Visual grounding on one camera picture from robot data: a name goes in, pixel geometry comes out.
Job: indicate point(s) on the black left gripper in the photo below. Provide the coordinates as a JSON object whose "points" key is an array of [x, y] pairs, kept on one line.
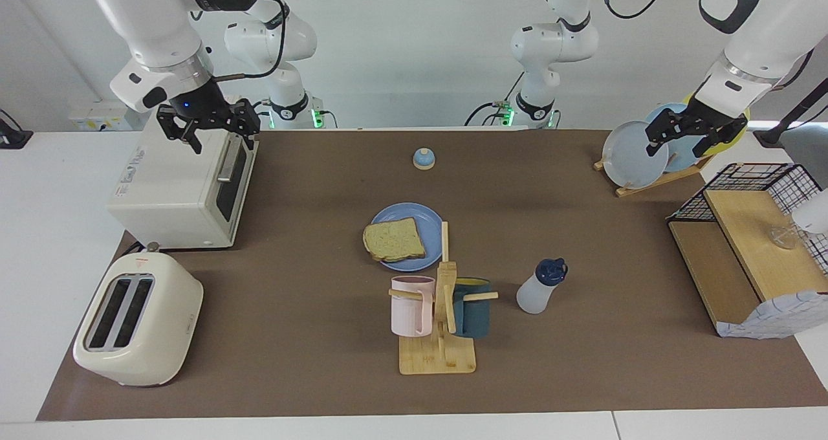
{"points": [[702, 113]]}

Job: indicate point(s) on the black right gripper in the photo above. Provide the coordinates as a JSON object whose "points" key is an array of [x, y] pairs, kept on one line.
{"points": [[197, 107]]}

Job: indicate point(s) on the toasted bread slice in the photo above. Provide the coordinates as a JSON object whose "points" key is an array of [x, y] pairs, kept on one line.
{"points": [[394, 241]]}

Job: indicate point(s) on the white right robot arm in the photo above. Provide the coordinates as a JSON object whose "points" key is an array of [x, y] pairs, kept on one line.
{"points": [[155, 19]]}

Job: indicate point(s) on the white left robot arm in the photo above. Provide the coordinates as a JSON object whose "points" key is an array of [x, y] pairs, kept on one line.
{"points": [[763, 32]]}

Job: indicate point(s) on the light blue plate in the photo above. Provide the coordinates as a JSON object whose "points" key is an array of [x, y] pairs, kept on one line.
{"points": [[682, 158]]}

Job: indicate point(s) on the yellow plate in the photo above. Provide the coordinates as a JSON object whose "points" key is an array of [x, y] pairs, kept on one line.
{"points": [[728, 145]]}

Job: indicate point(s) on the wooden plate rack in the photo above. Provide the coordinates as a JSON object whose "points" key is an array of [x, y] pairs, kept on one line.
{"points": [[653, 184]]}

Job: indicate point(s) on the pale grey plate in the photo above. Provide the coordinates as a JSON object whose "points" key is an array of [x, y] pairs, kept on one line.
{"points": [[627, 158]]}

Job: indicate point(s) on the round blue plate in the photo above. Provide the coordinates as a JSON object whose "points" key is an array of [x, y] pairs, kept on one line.
{"points": [[420, 217]]}

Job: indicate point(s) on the white toaster oven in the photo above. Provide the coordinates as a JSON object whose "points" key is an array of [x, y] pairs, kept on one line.
{"points": [[168, 194]]}

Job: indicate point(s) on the black tripod leg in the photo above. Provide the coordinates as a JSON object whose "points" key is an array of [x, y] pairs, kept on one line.
{"points": [[795, 113]]}

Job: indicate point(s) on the white power strip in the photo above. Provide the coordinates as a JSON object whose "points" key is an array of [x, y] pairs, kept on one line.
{"points": [[97, 120]]}

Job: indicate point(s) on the clear glass cup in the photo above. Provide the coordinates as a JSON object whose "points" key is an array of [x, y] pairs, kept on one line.
{"points": [[784, 236]]}

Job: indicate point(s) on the white rounded plastic object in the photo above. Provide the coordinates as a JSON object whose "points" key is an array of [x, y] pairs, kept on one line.
{"points": [[815, 213]]}

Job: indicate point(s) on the black stand foot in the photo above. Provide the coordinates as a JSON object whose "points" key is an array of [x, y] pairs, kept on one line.
{"points": [[13, 139]]}

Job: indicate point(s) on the blue patterned white cloth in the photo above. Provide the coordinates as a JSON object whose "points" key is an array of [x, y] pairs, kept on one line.
{"points": [[776, 317]]}

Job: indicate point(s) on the small blue dome wooden knob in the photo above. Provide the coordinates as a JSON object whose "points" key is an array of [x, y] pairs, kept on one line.
{"points": [[424, 160]]}

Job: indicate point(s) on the cream two-slot toaster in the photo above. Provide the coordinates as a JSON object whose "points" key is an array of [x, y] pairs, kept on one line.
{"points": [[162, 336]]}

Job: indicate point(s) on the brown table mat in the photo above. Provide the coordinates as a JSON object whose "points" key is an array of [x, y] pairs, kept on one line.
{"points": [[291, 362]]}

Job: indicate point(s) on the pink ribbed mug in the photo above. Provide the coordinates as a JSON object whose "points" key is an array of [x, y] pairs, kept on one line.
{"points": [[407, 310]]}

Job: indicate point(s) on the teal mug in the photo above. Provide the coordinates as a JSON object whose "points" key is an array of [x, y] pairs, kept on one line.
{"points": [[475, 317]]}

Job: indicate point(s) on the wooden mug tree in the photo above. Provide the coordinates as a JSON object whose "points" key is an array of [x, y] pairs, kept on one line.
{"points": [[436, 359]]}

